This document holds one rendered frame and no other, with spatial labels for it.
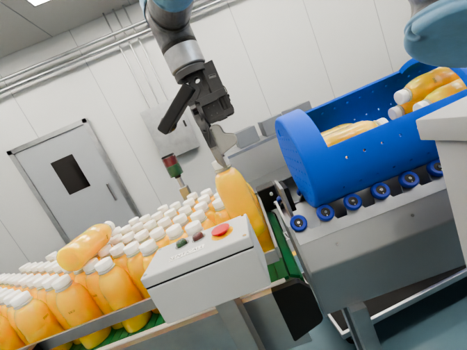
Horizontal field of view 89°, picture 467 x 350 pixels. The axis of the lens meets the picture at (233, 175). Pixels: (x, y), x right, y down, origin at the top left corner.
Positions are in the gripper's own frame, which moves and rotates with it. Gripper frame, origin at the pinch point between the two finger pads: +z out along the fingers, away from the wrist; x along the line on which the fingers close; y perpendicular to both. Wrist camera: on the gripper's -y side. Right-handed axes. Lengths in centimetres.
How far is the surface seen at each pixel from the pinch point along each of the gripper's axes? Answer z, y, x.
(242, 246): 11.8, -0.6, -17.7
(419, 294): 106, 56, 49
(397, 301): 105, 45, 49
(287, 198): 18.8, 11.4, 11.6
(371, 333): 67, 19, 7
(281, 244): 30.7, 4.9, 10.7
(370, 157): 13.6, 32.0, 2.5
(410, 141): 13.6, 41.7, 2.5
